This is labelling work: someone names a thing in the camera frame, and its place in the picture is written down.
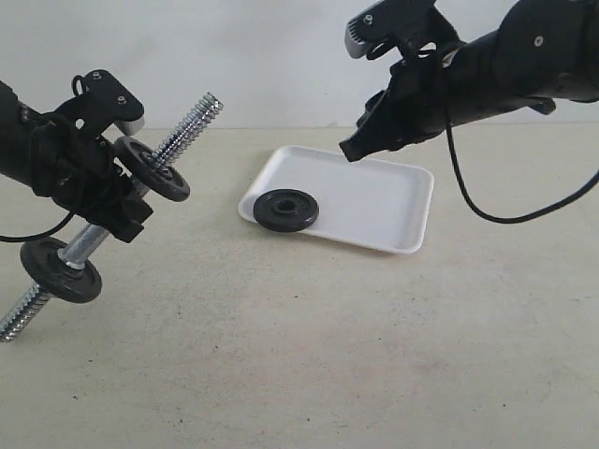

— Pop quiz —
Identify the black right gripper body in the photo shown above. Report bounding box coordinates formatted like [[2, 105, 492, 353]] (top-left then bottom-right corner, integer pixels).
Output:
[[357, 47, 460, 152]]

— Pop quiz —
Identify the black weight plate end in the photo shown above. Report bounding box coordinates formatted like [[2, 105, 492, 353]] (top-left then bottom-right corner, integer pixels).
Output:
[[113, 136, 190, 202], [20, 237, 103, 304]]

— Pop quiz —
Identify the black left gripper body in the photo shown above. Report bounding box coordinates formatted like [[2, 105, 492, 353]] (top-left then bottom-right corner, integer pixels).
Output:
[[28, 116, 136, 225]]

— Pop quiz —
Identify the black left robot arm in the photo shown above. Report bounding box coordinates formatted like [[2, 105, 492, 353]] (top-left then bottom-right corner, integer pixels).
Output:
[[1, 81, 153, 243]]

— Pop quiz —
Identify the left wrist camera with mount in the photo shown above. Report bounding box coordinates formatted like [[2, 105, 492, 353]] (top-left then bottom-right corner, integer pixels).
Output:
[[51, 68, 145, 141]]

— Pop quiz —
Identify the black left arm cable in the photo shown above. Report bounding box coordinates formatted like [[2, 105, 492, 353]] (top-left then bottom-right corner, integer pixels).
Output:
[[0, 116, 123, 243]]

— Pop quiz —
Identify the black weight plate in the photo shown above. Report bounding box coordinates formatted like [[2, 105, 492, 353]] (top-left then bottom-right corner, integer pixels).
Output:
[[253, 189, 320, 233]]

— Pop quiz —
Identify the white plastic tray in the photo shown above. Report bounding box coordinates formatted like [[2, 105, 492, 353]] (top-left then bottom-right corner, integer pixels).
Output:
[[238, 145, 434, 254]]

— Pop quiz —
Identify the chrome threaded dumbbell bar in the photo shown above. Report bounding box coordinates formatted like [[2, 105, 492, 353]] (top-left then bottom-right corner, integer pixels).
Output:
[[1, 93, 223, 342]]

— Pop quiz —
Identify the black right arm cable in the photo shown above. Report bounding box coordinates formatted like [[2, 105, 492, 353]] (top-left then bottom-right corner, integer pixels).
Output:
[[397, 41, 599, 225]]

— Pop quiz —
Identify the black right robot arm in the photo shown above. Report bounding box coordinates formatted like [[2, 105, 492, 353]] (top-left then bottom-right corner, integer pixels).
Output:
[[340, 1, 598, 162]]

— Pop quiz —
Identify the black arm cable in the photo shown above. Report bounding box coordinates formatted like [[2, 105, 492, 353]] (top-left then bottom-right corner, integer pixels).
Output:
[[397, 41, 599, 225], [0, 116, 123, 243]]

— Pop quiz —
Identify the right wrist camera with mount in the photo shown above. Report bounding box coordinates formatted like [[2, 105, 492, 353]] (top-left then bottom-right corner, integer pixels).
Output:
[[344, 0, 461, 61]]

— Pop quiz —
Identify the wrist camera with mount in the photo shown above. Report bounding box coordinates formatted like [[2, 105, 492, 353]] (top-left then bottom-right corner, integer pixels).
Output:
[[344, 0, 461, 61], [51, 68, 145, 141]]

